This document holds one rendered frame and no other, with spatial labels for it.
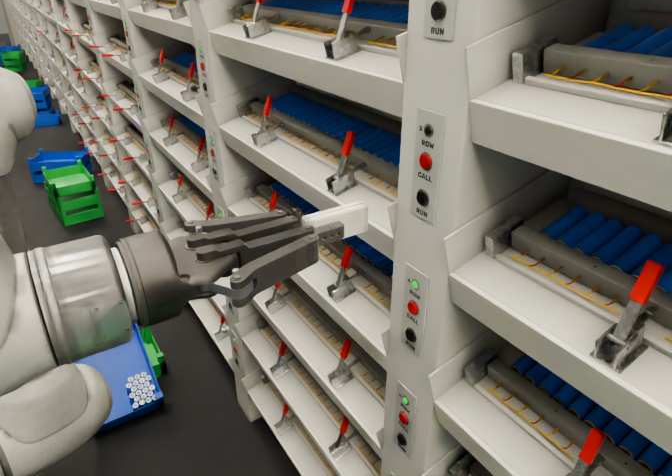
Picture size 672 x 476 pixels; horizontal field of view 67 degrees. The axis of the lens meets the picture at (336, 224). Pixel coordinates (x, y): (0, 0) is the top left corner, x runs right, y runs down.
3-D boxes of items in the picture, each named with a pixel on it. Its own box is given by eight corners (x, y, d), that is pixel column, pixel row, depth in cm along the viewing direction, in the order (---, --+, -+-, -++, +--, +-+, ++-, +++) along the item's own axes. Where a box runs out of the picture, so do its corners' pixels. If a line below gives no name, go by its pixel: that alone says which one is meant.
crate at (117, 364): (164, 406, 155) (163, 396, 149) (93, 435, 145) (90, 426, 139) (135, 324, 169) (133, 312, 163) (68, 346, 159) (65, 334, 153)
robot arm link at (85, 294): (67, 391, 36) (151, 360, 39) (33, 287, 32) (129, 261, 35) (52, 324, 43) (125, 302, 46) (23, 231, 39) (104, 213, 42)
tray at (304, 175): (400, 266, 66) (387, 206, 60) (225, 144, 111) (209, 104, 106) (507, 196, 73) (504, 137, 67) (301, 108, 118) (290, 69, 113)
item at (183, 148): (219, 208, 127) (198, 160, 119) (154, 144, 172) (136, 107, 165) (287, 172, 134) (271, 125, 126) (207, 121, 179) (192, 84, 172)
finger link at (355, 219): (305, 218, 48) (309, 221, 47) (364, 202, 51) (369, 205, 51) (305, 246, 49) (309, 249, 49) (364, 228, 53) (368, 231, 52)
